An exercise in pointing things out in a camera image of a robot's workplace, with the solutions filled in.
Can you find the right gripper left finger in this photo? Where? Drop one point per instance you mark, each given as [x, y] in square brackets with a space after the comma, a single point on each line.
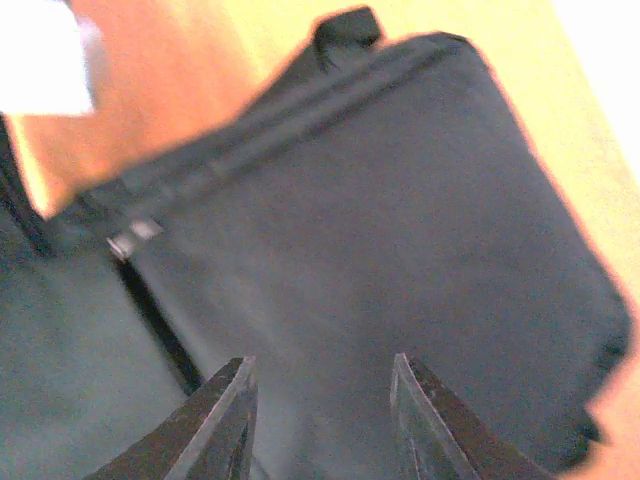
[210, 436]

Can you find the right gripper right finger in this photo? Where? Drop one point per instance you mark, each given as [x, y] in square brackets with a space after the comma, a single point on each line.
[438, 437]

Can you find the black student bag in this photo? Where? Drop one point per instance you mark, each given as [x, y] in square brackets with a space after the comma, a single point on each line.
[372, 202]

